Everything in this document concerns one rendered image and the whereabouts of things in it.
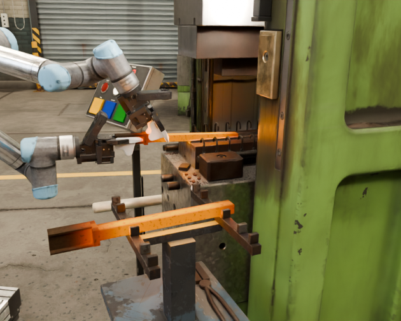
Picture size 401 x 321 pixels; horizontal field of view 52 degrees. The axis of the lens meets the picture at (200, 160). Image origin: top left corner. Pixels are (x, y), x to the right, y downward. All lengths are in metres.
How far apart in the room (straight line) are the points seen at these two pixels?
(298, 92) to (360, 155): 0.23
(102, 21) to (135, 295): 8.34
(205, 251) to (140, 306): 0.33
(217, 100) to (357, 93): 0.64
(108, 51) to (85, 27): 7.99
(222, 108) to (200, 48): 0.40
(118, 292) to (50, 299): 1.27
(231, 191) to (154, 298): 0.39
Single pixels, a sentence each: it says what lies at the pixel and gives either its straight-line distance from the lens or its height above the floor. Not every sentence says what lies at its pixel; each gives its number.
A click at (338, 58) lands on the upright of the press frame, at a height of 1.30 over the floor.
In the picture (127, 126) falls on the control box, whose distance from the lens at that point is 1.72.
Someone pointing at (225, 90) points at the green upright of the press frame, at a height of 1.13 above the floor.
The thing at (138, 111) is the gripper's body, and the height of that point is 1.11.
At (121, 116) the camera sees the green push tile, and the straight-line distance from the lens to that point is 1.76.
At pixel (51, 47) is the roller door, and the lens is 9.39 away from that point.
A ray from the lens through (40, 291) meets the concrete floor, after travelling 2.46.
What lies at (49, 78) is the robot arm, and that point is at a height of 1.23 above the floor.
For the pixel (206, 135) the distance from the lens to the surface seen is 1.40.
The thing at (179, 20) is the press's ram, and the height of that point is 1.38.
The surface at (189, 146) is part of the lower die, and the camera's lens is 1.39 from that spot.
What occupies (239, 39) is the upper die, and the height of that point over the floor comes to 1.32.
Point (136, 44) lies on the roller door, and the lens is 9.19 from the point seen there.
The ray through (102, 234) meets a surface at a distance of 0.85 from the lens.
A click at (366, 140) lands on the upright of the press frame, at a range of 1.12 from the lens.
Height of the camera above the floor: 1.37
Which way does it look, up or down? 18 degrees down
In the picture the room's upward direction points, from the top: 1 degrees clockwise
